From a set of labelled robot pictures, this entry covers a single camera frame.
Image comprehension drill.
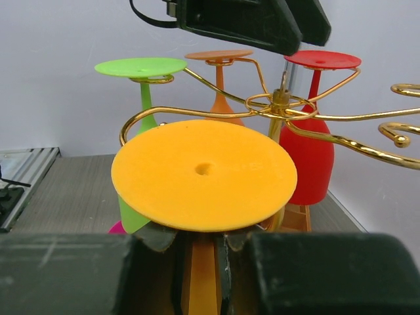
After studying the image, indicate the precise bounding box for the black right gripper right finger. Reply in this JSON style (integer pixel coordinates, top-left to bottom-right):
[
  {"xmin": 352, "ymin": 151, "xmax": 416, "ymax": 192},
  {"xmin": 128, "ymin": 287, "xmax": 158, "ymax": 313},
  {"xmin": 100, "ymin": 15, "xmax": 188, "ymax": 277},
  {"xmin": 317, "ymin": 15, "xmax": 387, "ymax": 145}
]
[{"xmin": 216, "ymin": 232, "xmax": 419, "ymax": 314}]

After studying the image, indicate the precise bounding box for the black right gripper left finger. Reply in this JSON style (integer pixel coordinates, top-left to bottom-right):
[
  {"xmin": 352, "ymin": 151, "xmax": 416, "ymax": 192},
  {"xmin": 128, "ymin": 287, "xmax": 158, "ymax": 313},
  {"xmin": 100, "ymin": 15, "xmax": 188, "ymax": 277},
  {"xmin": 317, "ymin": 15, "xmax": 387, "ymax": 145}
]
[{"xmin": 1, "ymin": 223, "xmax": 182, "ymax": 314}]

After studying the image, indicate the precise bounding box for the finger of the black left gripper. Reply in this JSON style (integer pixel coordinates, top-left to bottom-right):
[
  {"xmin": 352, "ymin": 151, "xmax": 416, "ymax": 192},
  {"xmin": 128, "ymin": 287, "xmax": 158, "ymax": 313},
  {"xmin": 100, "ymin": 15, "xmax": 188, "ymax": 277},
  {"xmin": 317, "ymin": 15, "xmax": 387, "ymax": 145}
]
[
  {"xmin": 286, "ymin": 0, "xmax": 331, "ymax": 47},
  {"xmin": 167, "ymin": 1, "xmax": 303, "ymax": 56}
]

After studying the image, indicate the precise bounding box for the pink plastic wine glass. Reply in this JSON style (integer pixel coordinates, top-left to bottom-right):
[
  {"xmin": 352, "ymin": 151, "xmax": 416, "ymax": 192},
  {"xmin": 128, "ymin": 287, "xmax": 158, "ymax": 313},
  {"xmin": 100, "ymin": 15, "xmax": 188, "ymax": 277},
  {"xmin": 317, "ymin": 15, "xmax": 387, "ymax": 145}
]
[{"xmin": 108, "ymin": 220, "xmax": 126, "ymax": 234}]

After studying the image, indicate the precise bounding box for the orange plastic wine glass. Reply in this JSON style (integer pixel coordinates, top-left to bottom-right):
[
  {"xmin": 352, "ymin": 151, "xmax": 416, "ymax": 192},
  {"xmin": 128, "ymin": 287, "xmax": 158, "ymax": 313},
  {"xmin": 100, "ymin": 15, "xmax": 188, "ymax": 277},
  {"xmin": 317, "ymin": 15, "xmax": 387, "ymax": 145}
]
[{"xmin": 184, "ymin": 49, "xmax": 254, "ymax": 127}]

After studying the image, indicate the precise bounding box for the gold wire glass rack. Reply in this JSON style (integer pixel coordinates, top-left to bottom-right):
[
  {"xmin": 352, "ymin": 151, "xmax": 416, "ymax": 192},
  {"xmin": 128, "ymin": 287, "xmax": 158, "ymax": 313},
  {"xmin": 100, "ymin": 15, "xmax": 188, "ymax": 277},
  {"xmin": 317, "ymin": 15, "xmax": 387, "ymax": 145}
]
[{"xmin": 119, "ymin": 56, "xmax": 419, "ymax": 170}]

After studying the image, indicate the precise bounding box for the red plastic wine glass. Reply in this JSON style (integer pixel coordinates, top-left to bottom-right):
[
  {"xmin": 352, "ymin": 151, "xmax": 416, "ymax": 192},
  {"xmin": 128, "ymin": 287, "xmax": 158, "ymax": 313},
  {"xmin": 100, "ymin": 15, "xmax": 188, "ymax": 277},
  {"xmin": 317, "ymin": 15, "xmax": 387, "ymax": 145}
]
[{"xmin": 280, "ymin": 50, "xmax": 362, "ymax": 206}]

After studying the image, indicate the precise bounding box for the yellow plastic wine glass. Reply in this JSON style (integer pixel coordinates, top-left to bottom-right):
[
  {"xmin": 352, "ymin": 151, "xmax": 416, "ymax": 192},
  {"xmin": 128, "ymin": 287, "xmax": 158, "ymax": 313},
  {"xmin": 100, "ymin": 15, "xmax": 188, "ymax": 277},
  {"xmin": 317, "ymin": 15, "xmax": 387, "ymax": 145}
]
[{"xmin": 111, "ymin": 119, "xmax": 297, "ymax": 314}]

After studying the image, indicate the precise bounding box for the green plastic wine glass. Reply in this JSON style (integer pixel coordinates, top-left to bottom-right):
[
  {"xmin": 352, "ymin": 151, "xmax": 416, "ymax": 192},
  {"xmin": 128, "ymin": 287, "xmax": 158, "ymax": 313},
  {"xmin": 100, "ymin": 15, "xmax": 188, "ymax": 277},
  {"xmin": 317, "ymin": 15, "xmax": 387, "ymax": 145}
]
[{"xmin": 94, "ymin": 57, "xmax": 187, "ymax": 234}]

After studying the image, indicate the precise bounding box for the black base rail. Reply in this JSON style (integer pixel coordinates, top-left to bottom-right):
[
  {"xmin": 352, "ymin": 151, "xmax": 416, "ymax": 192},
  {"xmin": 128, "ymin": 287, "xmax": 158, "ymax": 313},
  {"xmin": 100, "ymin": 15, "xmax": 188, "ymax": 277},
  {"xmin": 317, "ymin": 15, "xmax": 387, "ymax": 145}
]
[{"xmin": 1, "ymin": 172, "xmax": 32, "ymax": 233}]

